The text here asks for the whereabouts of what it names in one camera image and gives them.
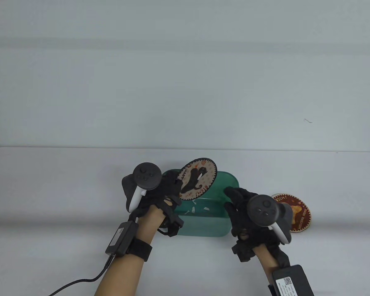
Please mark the beige coaster with black dog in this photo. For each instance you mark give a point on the beige coaster with black dog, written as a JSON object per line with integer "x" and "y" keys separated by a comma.
{"x": 203, "y": 175}

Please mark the brown coaster with yellow dog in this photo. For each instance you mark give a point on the brown coaster with yellow dog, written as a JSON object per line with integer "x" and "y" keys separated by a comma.
{"x": 302, "y": 215}

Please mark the person's left forearm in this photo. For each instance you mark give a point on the person's left forearm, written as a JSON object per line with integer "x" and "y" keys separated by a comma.
{"x": 123, "y": 274}

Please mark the person's right forearm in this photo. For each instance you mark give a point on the person's right forearm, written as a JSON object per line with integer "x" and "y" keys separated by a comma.
{"x": 265, "y": 262}

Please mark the person's left hand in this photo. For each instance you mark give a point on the person's left hand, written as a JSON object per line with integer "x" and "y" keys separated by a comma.
{"x": 168, "y": 191}

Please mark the black left wrist sensor box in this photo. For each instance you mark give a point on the black left wrist sensor box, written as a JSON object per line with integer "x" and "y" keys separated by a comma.
{"x": 121, "y": 239}

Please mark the black and white left controller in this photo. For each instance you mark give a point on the black and white left controller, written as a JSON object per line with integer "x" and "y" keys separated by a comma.
{"x": 146, "y": 175}

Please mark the black wrist sensor box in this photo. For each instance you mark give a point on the black wrist sensor box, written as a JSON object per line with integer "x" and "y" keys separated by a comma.
{"x": 121, "y": 239}
{"x": 293, "y": 282}

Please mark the green plastic bin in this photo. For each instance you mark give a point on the green plastic bin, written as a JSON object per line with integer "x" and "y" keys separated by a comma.
{"x": 200, "y": 226}

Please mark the black and white right controller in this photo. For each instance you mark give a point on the black and white right controller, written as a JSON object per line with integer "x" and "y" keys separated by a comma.
{"x": 262, "y": 211}

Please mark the black right wrist sensor box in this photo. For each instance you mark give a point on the black right wrist sensor box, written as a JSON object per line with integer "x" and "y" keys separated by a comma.
{"x": 293, "y": 282}

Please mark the black and white controller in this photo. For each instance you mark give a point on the black and white controller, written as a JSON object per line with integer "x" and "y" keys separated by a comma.
{"x": 146, "y": 175}
{"x": 262, "y": 211}

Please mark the person's right hand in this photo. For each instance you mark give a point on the person's right hand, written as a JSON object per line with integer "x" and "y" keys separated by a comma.
{"x": 239, "y": 212}

